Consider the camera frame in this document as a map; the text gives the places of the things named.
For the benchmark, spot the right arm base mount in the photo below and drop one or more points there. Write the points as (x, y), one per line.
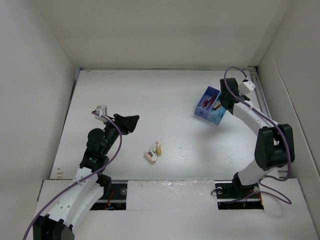
(244, 198)

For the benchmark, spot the tan small eraser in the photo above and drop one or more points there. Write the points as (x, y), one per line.
(159, 151)

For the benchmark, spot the aluminium rail right side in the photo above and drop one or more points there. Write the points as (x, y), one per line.
(285, 170)

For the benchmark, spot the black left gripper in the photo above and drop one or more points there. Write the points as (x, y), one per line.
(126, 124)

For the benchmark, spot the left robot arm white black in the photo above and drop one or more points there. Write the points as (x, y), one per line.
(62, 215)

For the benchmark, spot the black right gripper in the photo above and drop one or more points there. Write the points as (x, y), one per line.
(221, 97)

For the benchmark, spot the white eraser red label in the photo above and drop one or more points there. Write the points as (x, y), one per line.
(155, 146)

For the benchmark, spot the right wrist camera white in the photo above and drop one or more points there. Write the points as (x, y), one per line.
(246, 87)

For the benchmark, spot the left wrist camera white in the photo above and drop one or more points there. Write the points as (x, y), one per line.
(100, 113)

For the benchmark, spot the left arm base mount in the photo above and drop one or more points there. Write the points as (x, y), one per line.
(115, 201)

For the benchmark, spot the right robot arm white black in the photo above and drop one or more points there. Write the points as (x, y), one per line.
(274, 146)

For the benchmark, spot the blue two-compartment container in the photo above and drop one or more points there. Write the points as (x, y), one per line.
(212, 116)

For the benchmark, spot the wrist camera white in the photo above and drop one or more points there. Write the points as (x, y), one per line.
(100, 113)
(246, 87)

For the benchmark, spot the pink white correction tape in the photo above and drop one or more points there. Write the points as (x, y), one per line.
(151, 159)

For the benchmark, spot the white grey correction tape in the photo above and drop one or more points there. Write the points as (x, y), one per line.
(152, 153)

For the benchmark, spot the red pen white cap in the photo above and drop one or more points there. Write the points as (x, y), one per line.
(212, 99)

